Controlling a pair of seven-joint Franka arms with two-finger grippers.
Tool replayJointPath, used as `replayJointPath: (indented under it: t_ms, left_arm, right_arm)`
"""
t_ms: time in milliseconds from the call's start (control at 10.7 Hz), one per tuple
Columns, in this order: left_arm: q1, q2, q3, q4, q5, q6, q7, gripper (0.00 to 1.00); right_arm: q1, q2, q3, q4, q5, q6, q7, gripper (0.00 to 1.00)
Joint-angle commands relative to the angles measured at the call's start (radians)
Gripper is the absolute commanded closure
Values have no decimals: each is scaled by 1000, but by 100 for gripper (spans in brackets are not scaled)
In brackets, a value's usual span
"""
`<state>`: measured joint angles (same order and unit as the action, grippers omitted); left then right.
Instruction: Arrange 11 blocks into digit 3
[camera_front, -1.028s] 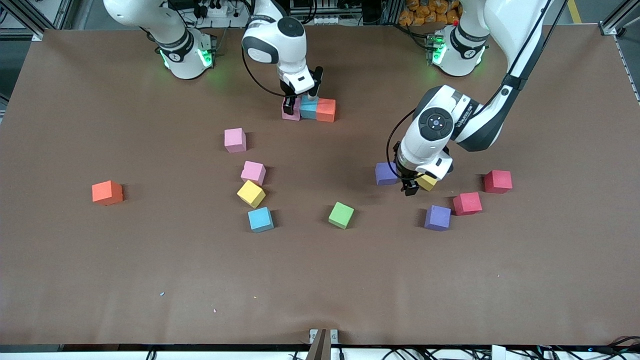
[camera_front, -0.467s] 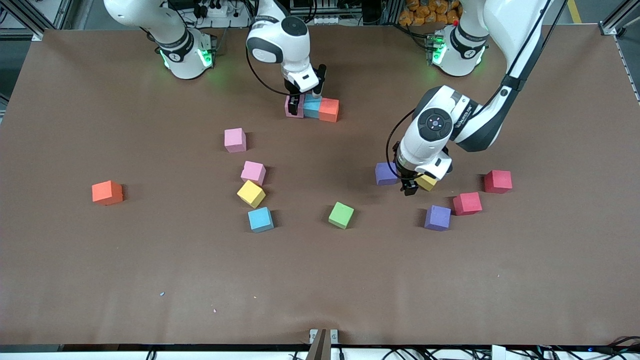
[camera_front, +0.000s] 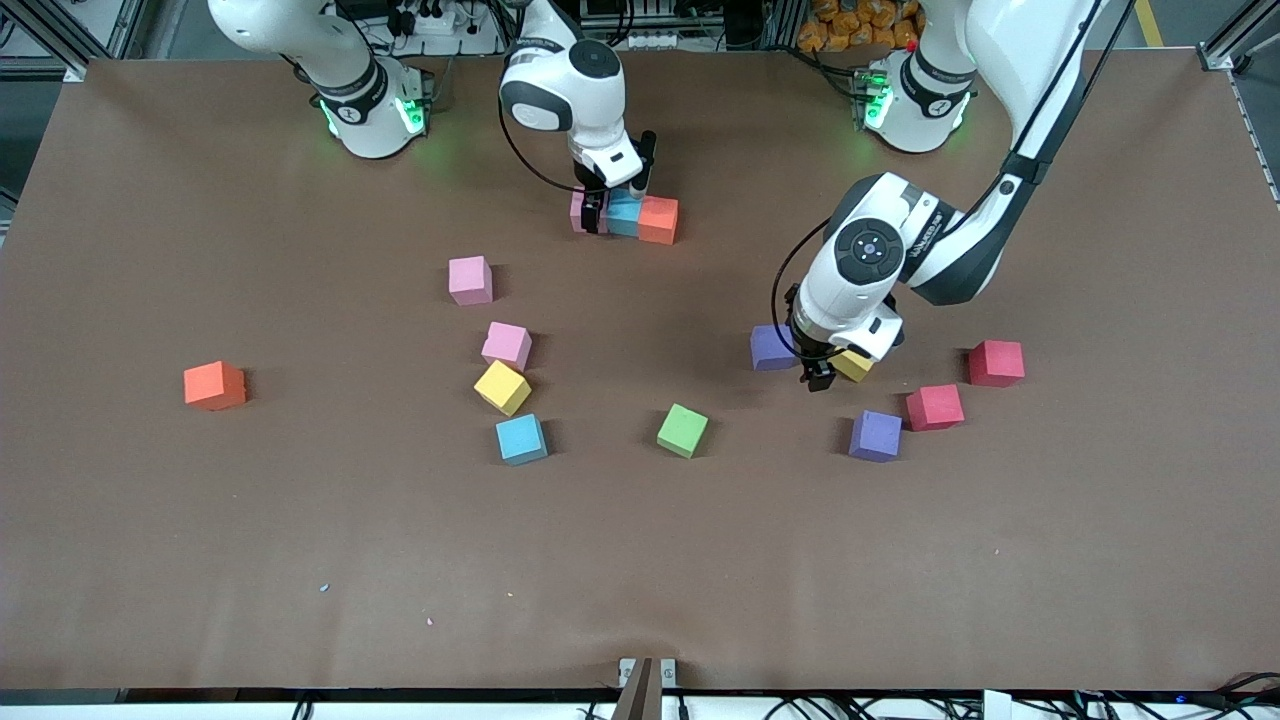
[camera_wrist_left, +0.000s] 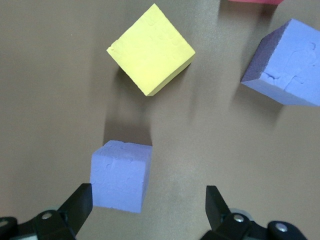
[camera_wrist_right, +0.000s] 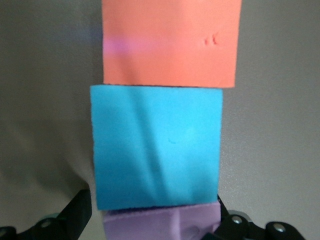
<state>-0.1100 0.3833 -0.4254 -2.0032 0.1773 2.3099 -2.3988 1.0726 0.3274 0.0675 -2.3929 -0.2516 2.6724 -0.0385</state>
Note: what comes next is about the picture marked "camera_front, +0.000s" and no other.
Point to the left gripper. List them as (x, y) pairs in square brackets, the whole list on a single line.
[(812, 359)]

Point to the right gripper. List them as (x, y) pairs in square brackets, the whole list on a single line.
[(592, 198)]

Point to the pink foam cube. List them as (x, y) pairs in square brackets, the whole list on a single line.
[(506, 347), (575, 215), (470, 281)]

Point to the blue foam cube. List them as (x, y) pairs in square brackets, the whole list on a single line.
[(521, 441), (625, 218)]

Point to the purple foam cube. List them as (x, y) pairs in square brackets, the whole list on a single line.
[(770, 347), (875, 436)]

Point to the orange foam cube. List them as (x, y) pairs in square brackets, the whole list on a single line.
[(658, 222), (214, 387)]

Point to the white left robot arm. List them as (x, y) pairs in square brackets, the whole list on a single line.
[(1020, 60)]

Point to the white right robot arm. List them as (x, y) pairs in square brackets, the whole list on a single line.
[(600, 115)]

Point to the yellow foam cube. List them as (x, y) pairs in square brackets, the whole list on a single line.
[(855, 367), (502, 389)]

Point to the red foam cube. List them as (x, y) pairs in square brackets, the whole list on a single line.
[(934, 408), (995, 363)]

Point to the green foam cube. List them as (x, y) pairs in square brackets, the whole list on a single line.
[(682, 431)]

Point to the metal equipment rack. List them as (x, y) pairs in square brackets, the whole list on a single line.
[(680, 20)]

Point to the white power strip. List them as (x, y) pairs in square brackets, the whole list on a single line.
[(440, 22)]

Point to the brown table cover sheet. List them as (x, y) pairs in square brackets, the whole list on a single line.
[(640, 560)]

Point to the pile of orange objects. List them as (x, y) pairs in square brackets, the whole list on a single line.
[(850, 30)]

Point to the metal table edge bracket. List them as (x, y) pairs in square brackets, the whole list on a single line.
[(668, 672)]

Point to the aluminium table side rail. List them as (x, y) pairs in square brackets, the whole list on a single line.
[(1258, 140)]

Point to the aluminium frame post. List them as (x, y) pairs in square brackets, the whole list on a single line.
[(45, 30), (1225, 50)]

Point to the white table edge rail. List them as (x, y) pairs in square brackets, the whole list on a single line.
[(200, 712)]

